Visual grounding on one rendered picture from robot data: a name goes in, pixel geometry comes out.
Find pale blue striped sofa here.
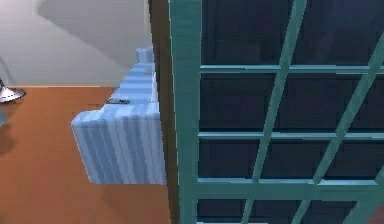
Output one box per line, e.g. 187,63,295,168
70,45,168,186

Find small dark remote control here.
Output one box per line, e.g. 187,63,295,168
106,98,131,105

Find silver floor lamp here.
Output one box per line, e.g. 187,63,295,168
0,56,28,104

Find teal lattice frame shelf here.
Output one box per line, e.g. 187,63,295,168
168,0,384,224

